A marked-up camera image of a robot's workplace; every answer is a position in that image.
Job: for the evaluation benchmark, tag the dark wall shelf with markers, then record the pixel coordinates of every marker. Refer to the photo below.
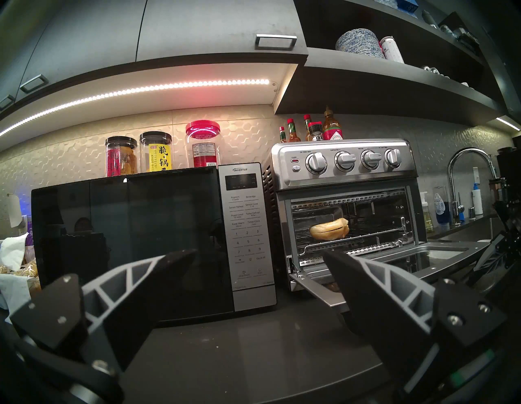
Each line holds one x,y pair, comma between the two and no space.
366,89

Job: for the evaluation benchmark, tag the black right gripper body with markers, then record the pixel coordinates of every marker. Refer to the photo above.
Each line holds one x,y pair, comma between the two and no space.
513,248

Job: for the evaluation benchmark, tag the blue patterned bowl stack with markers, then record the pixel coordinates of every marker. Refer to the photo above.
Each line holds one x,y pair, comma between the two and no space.
359,42

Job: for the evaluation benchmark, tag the stainless steel sink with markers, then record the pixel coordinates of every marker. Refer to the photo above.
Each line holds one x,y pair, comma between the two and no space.
468,232

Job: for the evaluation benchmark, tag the dark upper cabinet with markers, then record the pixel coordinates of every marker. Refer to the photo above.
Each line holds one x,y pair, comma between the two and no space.
203,28

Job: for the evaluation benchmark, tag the chrome gooseneck faucet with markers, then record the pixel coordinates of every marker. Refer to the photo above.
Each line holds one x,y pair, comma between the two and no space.
451,175

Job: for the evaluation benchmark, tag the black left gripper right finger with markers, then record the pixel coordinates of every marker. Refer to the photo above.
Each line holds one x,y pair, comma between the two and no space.
366,293

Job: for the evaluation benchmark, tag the white cylindrical canister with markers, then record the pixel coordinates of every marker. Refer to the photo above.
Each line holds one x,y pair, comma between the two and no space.
391,49

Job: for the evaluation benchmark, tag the yellow hand soap dispenser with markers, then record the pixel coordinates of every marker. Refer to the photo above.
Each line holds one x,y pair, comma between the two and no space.
426,220

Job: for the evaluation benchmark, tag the red label snack jar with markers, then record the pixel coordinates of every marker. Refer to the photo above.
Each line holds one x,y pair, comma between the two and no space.
120,161

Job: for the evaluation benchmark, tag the blue dish soap bottle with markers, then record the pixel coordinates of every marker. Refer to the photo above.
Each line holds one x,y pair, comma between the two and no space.
438,205

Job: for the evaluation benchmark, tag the toasted bagel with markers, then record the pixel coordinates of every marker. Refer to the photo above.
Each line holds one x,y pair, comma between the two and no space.
329,231

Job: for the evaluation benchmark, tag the white bottle blue cap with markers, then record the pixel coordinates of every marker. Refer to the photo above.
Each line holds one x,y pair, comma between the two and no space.
477,201

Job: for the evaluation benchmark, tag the LED light strip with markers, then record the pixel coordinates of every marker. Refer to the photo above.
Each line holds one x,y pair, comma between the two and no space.
163,86
507,123

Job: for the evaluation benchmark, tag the small Tabasco bottle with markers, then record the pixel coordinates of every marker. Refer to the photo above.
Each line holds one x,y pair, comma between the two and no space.
283,136

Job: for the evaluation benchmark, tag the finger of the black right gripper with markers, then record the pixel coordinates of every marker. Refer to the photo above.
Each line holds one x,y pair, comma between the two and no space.
504,216
494,258

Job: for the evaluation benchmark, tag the red lid plastic jar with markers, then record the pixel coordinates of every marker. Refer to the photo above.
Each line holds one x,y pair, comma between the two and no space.
203,152

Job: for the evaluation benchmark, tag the copper glass french press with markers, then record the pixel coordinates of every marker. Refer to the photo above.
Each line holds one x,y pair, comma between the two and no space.
500,189

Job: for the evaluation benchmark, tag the glass oven door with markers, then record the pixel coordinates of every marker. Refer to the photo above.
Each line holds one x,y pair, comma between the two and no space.
443,258

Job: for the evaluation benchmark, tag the green label Tabasco bottle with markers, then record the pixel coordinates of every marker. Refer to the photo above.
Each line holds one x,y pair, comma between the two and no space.
307,119

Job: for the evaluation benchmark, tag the bagged bread loaf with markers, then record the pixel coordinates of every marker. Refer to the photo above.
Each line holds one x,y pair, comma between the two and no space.
24,271

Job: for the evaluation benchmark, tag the silver toaster oven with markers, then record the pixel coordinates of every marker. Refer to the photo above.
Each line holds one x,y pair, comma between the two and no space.
281,163

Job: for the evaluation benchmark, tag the white tissue paper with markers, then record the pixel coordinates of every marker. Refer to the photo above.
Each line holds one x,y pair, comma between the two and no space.
12,252

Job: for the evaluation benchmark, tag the medium orange Tabasco bottle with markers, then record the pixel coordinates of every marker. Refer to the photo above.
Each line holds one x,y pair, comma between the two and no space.
293,136

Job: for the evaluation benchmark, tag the purple snack package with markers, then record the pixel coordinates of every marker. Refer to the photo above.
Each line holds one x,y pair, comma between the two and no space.
28,244

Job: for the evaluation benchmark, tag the foil lined crumb tray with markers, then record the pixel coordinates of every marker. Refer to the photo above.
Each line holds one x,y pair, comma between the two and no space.
325,250

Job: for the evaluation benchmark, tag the black microwave oven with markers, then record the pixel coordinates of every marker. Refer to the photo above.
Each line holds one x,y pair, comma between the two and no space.
163,211

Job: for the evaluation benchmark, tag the yellow label snack jar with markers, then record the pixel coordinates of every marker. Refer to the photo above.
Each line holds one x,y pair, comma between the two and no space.
158,156

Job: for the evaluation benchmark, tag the large Tabasco bottle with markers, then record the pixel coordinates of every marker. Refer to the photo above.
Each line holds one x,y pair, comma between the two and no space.
332,129

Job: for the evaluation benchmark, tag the large white paper sheet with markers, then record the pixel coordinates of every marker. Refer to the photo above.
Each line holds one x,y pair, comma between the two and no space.
12,293

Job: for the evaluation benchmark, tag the silver oven knob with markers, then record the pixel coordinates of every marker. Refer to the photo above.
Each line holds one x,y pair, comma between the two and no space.
345,161
371,159
316,163
393,158

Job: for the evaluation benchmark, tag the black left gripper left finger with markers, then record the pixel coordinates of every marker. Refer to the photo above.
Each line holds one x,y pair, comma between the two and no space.
154,293

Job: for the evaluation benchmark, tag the black coffee machine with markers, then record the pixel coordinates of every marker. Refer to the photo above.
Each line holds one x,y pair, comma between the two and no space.
511,167

